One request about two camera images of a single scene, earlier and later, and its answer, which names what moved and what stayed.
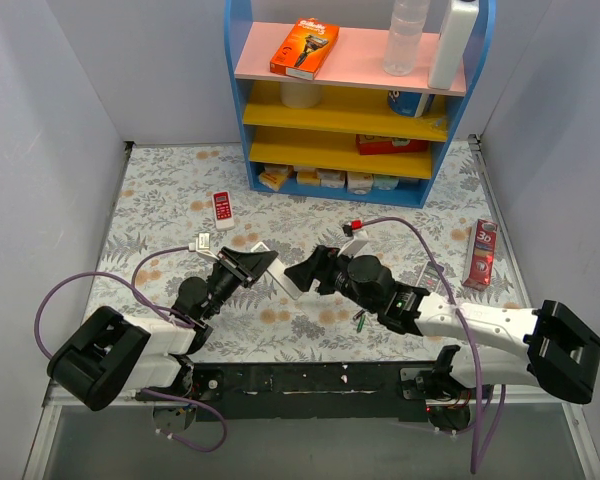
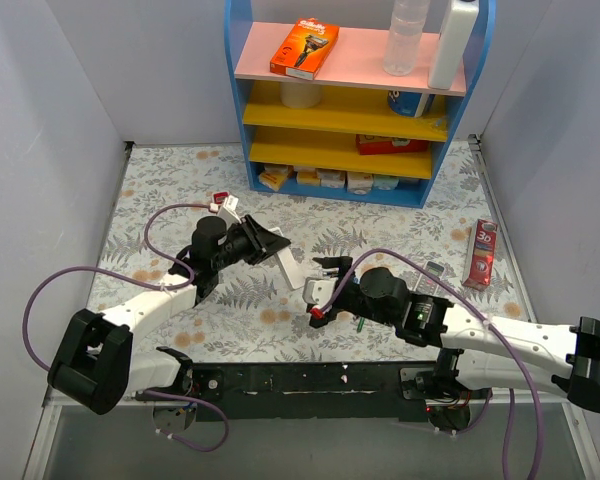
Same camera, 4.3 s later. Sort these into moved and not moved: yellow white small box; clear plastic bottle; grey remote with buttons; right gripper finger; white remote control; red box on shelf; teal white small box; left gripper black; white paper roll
Moved: left gripper black; right gripper finger; white remote control
Not moved: grey remote with buttons; yellow white small box; red box on shelf; clear plastic bottle; white paper roll; teal white small box
